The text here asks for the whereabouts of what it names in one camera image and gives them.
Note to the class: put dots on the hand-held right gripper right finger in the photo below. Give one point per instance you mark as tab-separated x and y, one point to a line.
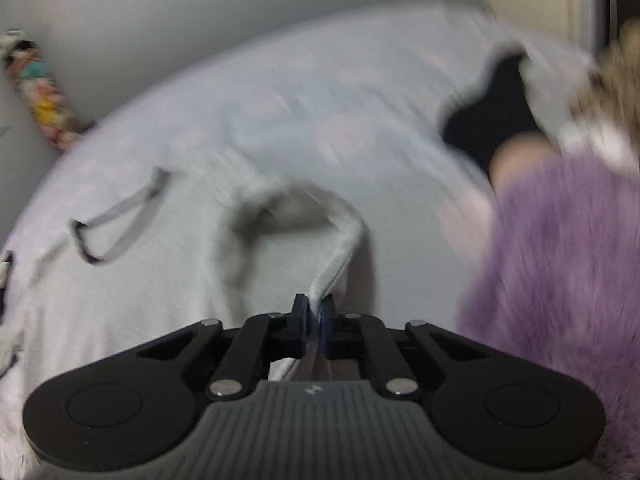
327	327

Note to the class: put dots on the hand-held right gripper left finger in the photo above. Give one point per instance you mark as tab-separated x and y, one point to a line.
300	327

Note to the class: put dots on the grey garment with black trim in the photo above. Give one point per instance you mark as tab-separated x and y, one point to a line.
345	240

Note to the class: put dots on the purple fluffy cloth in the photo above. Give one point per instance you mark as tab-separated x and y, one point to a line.
560	260

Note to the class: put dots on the black cloth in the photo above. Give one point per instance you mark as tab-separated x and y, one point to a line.
485	115

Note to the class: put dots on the hanging colourful plush toys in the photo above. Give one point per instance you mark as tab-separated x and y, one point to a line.
42	105

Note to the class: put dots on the beige fluffy cloth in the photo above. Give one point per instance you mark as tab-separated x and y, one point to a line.
615	85

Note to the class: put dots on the grey door frame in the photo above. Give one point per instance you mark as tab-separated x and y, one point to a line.
595	0

